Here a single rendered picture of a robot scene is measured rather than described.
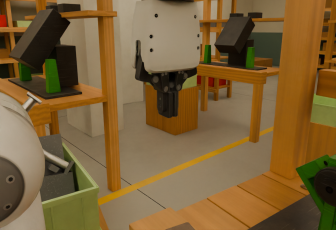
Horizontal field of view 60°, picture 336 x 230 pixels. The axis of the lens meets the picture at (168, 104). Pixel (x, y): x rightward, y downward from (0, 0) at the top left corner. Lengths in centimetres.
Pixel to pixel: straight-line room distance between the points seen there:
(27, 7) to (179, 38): 684
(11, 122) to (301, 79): 91
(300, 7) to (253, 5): 1155
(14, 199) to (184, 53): 28
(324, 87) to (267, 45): 1110
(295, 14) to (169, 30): 71
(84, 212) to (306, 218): 63
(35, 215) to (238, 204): 67
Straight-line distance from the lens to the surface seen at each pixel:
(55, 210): 91
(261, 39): 1233
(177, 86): 44
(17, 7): 716
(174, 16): 42
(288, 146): 114
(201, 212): 93
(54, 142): 114
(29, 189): 32
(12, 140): 30
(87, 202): 93
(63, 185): 109
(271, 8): 1219
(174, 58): 42
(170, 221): 86
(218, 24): 574
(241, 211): 96
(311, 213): 98
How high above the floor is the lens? 141
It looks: 15 degrees down
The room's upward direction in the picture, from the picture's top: straight up
